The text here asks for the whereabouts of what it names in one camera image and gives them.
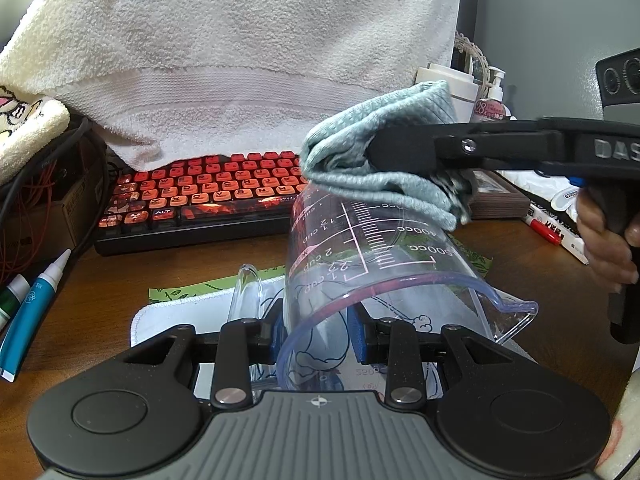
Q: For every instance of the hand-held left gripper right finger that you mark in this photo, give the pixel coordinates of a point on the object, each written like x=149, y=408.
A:
x=355, y=340

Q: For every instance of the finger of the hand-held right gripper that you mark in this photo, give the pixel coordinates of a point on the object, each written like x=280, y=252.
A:
x=415, y=147

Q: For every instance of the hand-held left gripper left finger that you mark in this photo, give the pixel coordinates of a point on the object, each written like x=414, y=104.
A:
x=279, y=342

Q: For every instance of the grey-green cleaning cloth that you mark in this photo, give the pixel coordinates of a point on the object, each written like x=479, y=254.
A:
x=350, y=135

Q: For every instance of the clear plastic measuring cup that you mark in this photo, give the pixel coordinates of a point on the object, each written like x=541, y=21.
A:
x=360, y=260

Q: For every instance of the white cylindrical container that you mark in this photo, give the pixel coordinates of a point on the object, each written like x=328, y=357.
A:
x=465, y=90

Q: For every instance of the person's right hand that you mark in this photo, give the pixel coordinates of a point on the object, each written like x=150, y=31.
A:
x=607, y=255

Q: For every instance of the white pump bottle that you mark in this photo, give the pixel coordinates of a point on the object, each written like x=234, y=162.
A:
x=492, y=107

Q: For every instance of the white printed box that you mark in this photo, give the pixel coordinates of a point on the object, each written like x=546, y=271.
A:
x=570, y=245

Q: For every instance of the red marker pen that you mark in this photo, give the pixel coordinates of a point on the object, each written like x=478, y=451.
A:
x=545, y=232

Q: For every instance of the white cartoon printed mat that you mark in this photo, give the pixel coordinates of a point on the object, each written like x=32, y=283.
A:
x=170, y=320

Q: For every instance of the green leaf printed mat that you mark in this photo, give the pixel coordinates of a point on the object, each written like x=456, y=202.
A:
x=175, y=294

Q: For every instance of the lace-edged round mirror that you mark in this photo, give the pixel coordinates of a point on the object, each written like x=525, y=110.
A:
x=470, y=45

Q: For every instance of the black monitor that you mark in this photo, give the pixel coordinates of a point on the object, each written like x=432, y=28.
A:
x=470, y=10

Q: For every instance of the black keyboard with red keys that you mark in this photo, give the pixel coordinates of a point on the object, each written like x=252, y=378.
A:
x=200, y=190

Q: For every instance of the large white towel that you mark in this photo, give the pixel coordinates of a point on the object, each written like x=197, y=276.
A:
x=225, y=35

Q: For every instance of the brown cardboard box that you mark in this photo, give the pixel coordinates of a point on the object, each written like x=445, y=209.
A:
x=75, y=210

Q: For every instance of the blue tube with white nozzle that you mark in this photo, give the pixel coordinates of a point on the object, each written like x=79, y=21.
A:
x=25, y=325

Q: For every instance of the green and white tube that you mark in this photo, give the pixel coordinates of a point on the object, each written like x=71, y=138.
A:
x=12, y=300

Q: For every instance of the pale printed cloth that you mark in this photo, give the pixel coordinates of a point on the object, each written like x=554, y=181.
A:
x=625, y=435

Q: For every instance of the cream cartoon printed towel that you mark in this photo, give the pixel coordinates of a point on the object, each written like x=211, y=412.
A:
x=30, y=125

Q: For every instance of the dark wooden frame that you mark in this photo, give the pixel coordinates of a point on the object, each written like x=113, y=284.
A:
x=500, y=205

